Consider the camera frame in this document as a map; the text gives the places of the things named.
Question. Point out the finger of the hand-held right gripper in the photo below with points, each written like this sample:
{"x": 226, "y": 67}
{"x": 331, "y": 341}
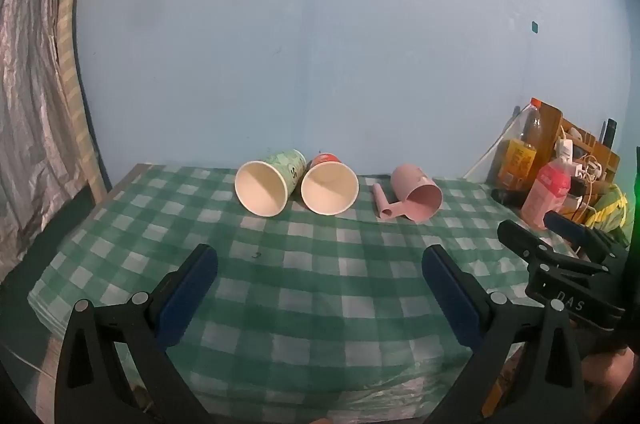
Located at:
{"x": 567, "y": 226}
{"x": 520, "y": 240}

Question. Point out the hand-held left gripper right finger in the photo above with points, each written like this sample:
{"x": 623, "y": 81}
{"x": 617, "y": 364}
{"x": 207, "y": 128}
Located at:
{"x": 452, "y": 294}

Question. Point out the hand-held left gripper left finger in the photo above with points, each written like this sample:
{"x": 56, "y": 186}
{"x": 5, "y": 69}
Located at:
{"x": 187, "y": 291}

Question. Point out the green patterned paper cup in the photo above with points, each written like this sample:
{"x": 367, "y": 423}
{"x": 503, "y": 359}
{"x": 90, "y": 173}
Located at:
{"x": 264, "y": 190}

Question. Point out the red paper cup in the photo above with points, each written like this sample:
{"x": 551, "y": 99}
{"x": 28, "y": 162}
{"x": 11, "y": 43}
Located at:
{"x": 330, "y": 190}

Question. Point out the person's right forearm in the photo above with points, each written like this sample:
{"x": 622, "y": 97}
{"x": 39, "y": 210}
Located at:
{"x": 612, "y": 376}

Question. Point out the pink drink bottle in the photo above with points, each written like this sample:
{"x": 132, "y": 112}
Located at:
{"x": 545, "y": 194}

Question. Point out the yellow green cloth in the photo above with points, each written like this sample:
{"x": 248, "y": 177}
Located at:
{"x": 612, "y": 204}

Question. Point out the white charger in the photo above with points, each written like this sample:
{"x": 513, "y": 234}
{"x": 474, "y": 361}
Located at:
{"x": 565, "y": 151}

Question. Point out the orange drink bottle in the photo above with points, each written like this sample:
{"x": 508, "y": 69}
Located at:
{"x": 520, "y": 159}

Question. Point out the wooden box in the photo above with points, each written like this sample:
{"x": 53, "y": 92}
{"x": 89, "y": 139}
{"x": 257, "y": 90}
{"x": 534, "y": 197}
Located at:
{"x": 550, "y": 124}

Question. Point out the green white checked tablecloth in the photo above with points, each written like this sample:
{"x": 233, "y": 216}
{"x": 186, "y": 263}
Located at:
{"x": 310, "y": 284}

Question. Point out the silver grey curtain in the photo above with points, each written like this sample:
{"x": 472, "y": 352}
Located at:
{"x": 30, "y": 104}

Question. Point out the patterned fabric strip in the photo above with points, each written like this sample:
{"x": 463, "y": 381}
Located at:
{"x": 70, "y": 69}

